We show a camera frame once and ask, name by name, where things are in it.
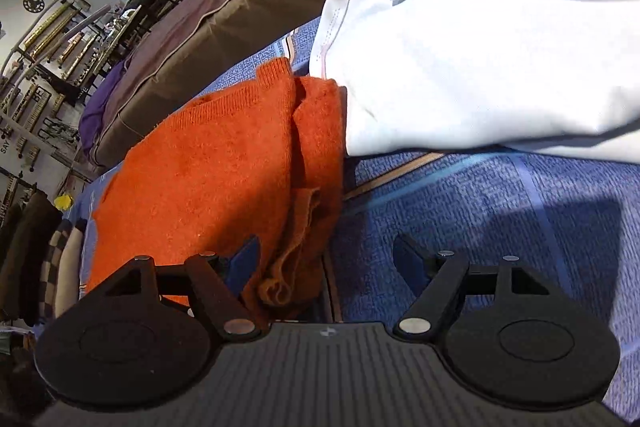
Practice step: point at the checkered cloth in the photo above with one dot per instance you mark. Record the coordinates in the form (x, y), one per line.
(65, 257)

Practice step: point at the small yellow item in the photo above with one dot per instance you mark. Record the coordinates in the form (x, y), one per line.
(64, 202)

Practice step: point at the dark hanging clothes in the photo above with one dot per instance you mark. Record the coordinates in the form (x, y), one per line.
(25, 247)

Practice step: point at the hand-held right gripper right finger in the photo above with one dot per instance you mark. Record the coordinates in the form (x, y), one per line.
(409, 257)

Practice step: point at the brown purple duvet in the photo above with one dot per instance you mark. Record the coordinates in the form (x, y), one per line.
(200, 37)

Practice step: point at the purple cloth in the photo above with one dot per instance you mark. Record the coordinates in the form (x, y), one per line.
(102, 107)

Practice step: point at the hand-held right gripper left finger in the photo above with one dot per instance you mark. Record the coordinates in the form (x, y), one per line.
(245, 259)

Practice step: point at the blue plaid bed sheet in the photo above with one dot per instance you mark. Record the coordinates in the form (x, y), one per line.
(475, 217)

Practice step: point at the wall rack of flutes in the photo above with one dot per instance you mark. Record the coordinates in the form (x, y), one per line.
(45, 37)

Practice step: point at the round dark wall ornament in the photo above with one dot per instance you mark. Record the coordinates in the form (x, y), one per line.
(33, 3)

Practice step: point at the white cloth garment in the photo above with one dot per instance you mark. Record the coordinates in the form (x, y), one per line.
(475, 57)

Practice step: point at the orange embroidered knit sweater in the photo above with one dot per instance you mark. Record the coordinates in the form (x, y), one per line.
(200, 167)

